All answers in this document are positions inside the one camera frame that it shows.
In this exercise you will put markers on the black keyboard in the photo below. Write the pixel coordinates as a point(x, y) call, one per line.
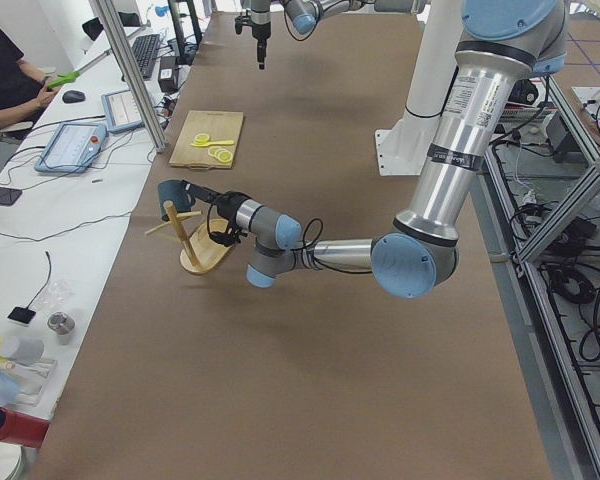
point(145, 51)

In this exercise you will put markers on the grey cup on tray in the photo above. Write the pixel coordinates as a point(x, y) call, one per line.
point(25, 351)

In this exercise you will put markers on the black computer mouse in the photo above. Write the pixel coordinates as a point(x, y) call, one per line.
point(73, 96)

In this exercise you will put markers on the wooden cutting board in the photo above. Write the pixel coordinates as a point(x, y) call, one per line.
point(220, 125)

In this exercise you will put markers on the blue teach pendant tablet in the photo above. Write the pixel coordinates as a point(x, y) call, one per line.
point(121, 112)
point(72, 148)

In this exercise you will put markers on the small metal cup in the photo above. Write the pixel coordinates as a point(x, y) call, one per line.
point(63, 327)

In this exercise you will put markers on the aluminium frame post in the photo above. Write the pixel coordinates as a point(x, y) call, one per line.
point(109, 18)

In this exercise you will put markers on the seated person in black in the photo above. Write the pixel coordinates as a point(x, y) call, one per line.
point(24, 90)

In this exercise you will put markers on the black power adapter box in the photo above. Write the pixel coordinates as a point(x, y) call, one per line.
point(168, 77)

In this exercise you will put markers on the red cylinder bottle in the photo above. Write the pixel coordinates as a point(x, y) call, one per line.
point(22, 429)

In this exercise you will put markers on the dark blue mug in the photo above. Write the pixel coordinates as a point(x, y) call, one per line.
point(174, 190)

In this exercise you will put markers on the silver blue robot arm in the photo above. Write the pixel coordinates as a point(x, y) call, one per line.
point(304, 16)
point(475, 51)

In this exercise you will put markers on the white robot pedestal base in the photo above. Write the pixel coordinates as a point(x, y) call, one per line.
point(402, 149)

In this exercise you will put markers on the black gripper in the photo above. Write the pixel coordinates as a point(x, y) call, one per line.
point(228, 205)
point(261, 30)

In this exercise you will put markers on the small black square pad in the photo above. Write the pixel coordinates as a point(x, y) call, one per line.
point(22, 315)

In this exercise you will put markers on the wooden cup storage rack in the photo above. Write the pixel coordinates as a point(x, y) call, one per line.
point(199, 253)

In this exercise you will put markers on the lemon slice toy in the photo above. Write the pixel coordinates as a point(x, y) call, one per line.
point(201, 139)
point(214, 150)
point(223, 156)

